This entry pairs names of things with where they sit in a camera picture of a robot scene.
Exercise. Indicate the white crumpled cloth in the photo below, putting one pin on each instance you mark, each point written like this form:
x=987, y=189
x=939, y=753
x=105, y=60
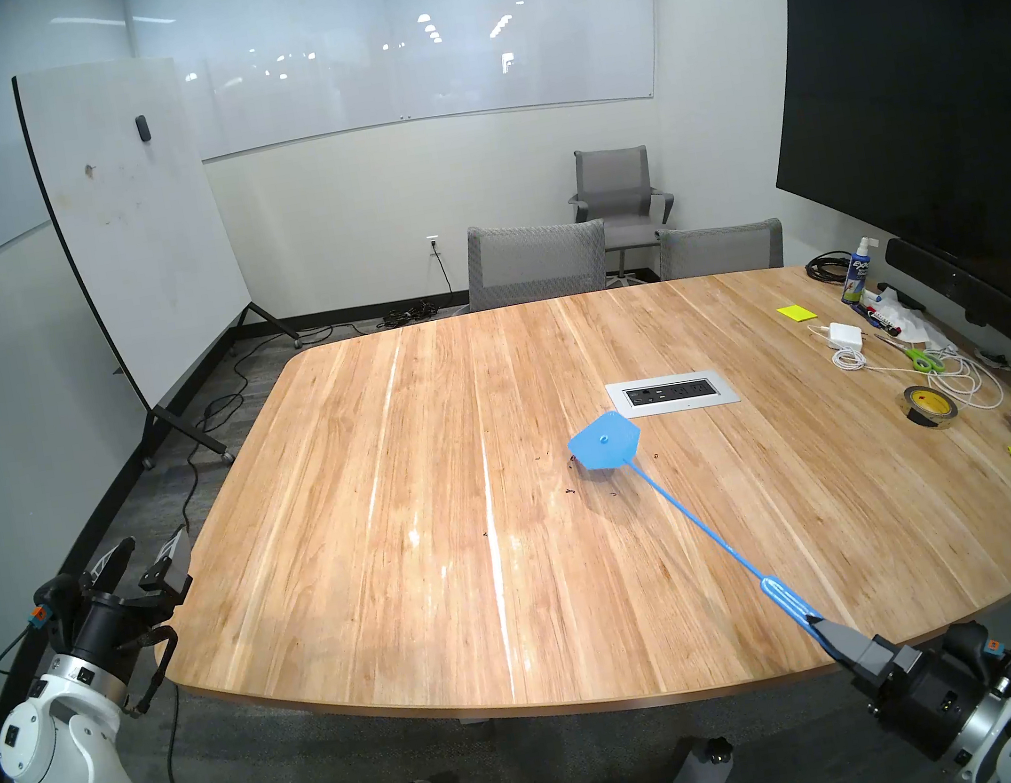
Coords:
x=919, y=325

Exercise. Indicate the grey office chair with armrests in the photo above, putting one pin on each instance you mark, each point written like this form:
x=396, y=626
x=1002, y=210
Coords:
x=615, y=178

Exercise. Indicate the glass wall board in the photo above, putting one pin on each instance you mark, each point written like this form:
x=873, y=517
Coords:
x=417, y=76

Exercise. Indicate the silver table power outlet box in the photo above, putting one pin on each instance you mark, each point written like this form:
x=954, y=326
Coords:
x=672, y=393

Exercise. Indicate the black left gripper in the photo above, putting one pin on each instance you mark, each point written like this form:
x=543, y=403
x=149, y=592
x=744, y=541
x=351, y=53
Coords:
x=105, y=625

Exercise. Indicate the black whiteboard eraser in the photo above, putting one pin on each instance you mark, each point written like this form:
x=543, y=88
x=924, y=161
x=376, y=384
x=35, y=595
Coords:
x=143, y=129

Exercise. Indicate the black yellow tape roll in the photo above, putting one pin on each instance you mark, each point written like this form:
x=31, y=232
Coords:
x=947, y=411

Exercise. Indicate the blue plastic fly swatter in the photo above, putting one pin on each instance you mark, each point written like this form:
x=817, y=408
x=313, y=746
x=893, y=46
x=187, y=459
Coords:
x=607, y=444

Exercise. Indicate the grey mesh office chair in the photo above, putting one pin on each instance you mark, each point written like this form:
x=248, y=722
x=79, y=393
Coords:
x=721, y=251
x=533, y=262

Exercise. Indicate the black soundbar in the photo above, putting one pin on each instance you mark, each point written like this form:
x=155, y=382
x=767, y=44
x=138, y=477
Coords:
x=955, y=286

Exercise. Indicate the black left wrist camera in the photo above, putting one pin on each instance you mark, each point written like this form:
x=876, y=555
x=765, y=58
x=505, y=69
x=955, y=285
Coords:
x=57, y=595

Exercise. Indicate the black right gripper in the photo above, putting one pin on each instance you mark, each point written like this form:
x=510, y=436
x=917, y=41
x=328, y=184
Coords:
x=931, y=704

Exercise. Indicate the large black wall display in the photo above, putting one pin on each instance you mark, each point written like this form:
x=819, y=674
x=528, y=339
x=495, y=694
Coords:
x=925, y=91

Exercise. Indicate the whiteboard cleaner spray bottle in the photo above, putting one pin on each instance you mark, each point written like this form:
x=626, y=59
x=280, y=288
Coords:
x=856, y=278

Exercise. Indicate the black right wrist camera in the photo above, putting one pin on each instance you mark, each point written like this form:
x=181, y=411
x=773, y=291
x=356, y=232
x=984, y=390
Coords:
x=970, y=645

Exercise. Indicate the whiteboard marker pen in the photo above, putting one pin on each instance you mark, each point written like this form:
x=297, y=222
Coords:
x=882, y=321

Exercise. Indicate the rolling whiteboard on stand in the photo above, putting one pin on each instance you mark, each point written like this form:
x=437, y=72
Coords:
x=139, y=244

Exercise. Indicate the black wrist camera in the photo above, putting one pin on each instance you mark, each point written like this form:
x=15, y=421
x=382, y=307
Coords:
x=57, y=595
x=970, y=645

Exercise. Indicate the white power adapter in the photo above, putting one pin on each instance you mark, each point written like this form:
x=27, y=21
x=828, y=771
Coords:
x=845, y=335

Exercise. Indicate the yellow sticky note pad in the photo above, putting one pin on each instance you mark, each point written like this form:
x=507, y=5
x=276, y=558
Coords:
x=798, y=312

